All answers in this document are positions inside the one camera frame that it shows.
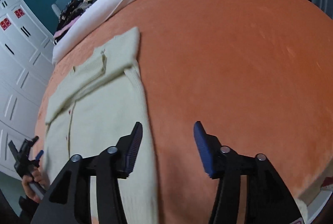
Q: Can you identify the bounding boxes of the person left hand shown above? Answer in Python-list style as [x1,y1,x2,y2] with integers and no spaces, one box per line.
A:
[21,168,50,204]

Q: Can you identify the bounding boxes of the orange plush bed blanket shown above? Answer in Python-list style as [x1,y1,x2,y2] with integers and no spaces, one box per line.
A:
[36,0,332,223]

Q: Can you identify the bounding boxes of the red white patterned box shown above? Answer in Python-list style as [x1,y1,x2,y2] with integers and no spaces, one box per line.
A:
[320,176,333,191]

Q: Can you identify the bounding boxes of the pile of dark clothes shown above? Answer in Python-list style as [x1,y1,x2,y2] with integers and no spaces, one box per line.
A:
[54,0,97,45]

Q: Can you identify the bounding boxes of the white panelled wardrobe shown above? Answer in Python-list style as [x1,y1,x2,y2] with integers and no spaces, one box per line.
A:
[0,0,54,179]

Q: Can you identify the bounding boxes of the cream fluffy rug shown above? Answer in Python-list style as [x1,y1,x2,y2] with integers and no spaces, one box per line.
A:
[295,199,308,223]

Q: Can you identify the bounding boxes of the cream knit cardigan red buttons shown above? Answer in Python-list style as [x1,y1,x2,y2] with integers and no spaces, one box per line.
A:
[42,27,159,223]

